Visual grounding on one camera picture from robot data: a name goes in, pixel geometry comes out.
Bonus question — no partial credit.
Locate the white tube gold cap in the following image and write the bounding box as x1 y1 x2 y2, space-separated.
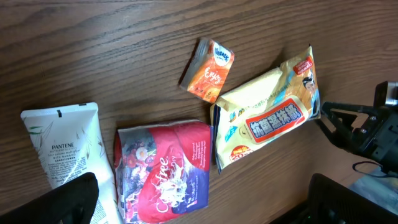
21 102 122 223

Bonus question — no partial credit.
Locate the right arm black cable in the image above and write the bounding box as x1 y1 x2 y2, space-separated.
352 160 398 180

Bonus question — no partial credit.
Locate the red purple tissue pack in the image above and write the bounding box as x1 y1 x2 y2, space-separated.
114 120 213 223

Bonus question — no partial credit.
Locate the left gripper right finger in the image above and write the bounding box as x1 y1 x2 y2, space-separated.
308 174 397 224

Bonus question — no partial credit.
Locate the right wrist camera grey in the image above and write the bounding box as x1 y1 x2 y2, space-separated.
373 81 397 108

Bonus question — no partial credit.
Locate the orange cream snack bag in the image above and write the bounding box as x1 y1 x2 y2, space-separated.
210 47 321 170

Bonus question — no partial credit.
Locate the orange white sticker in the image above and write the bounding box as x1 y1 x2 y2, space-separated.
180 38 234 103

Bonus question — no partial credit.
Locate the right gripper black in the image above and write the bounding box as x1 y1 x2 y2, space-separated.
316 102 397 170

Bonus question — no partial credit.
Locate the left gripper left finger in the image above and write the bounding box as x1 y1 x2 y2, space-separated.
1 172 99 224

